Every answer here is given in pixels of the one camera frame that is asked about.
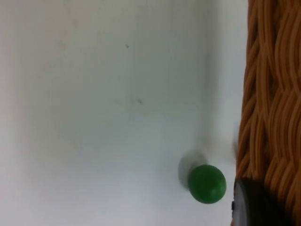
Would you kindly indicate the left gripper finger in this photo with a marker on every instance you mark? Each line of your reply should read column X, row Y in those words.
column 254, row 204

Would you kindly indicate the brown wicker basket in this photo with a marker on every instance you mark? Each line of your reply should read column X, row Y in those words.
column 270, row 94

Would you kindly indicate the green ball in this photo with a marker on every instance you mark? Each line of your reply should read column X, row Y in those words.
column 207, row 184

